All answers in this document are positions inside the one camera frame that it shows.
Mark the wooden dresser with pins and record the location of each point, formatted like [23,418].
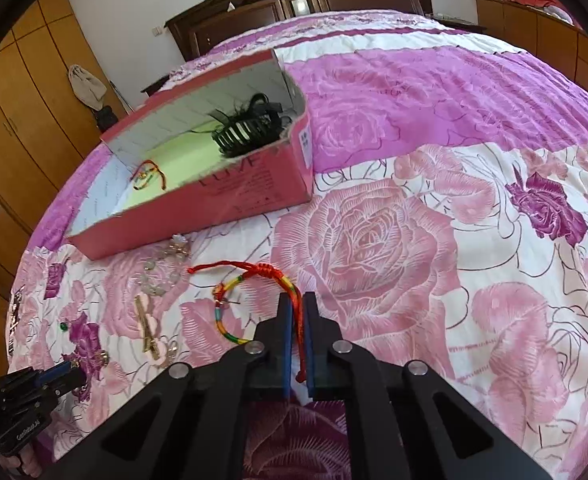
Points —
[562,46]

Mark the pink cardboard box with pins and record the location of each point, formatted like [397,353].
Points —
[165,174]

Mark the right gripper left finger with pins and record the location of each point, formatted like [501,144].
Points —
[272,376]

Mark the black hanging bag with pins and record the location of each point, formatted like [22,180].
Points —
[105,118]

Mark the wooden wardrobe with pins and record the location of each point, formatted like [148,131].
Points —
[45,131]

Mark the beige hanging bag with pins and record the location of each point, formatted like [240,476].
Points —
[88,89]

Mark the gold pink hair clip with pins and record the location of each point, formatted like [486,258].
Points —
[150,346]

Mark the gold pearl earring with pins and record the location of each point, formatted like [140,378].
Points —
[101,359]

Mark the pink floral bedspread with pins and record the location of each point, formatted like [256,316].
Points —
[448,223]

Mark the black hair claw clip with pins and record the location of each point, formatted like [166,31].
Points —
[258,123]

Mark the dark wooden nightstand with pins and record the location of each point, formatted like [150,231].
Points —
[155,86]

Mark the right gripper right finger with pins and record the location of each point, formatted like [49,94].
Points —
[323,379]

